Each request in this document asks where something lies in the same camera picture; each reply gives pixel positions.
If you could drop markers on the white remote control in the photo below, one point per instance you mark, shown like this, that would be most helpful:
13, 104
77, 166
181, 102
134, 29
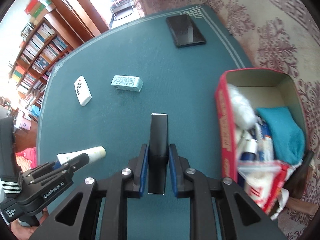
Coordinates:
82, 91

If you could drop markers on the white crumpled plastic bag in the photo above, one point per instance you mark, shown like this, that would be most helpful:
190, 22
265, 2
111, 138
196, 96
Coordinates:
244, 115

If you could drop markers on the teal table mat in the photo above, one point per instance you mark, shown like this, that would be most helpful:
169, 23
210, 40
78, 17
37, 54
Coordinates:
179, 82

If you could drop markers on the black flat case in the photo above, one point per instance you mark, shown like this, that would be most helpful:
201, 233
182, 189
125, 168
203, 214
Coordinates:
184, 31

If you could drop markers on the red tin box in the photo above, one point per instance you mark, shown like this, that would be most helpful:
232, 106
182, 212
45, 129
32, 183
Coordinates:
263, 88

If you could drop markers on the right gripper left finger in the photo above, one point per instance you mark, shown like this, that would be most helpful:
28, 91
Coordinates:
98, 207

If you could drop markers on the teal cloth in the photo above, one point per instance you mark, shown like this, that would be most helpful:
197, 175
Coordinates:
288, 138

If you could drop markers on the light teal small box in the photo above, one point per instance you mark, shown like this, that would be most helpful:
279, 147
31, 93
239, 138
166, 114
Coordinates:
130, 83

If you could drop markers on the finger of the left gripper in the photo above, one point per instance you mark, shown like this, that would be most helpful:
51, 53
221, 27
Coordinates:
39, 171
71, 166

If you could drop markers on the wooden bookshelf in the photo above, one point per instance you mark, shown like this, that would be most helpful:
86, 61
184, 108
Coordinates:
47, 39

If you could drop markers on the person left hand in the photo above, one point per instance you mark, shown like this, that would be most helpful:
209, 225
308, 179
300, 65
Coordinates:
25, 232

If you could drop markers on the black rectangular trimmer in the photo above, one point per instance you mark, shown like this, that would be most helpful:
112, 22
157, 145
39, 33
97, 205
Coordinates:
158, 153

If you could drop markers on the blue white tube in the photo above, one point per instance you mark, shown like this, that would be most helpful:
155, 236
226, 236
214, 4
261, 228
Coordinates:
256, 144

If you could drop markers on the white cream tube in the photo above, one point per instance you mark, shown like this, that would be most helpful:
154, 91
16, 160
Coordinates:
92, 154

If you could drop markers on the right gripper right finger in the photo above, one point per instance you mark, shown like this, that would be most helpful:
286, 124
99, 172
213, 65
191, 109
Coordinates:
219, 208

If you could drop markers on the red cloth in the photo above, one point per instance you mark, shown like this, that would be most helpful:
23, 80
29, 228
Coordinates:
27, 159

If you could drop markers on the bagged white bandage roll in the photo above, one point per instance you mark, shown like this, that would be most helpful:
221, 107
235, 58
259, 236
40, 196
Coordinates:
258, 178

